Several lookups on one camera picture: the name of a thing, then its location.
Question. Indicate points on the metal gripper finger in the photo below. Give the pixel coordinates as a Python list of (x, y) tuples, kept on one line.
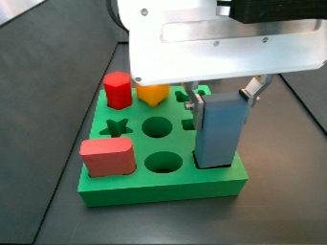
[(195, 104), (251, 91)]

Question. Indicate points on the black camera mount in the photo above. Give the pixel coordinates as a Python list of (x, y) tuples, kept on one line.
[(261, 11)]

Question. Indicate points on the green shape sorter board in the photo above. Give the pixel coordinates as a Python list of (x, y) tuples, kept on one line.
[(166, 174)]

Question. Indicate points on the blue rectangular block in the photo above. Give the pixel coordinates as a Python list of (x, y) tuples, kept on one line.
[(225, 114)]

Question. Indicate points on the yellow pentagon block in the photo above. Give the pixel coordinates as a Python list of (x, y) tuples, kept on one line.
[(153, 94)]

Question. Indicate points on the dark red rounded block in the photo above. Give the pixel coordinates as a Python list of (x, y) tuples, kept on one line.
[(109, 156)]

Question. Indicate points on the red hexagon block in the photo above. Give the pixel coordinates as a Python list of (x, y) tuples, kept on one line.
[(118, 90)]

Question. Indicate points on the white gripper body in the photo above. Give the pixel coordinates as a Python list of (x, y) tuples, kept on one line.
[(183, 41)]

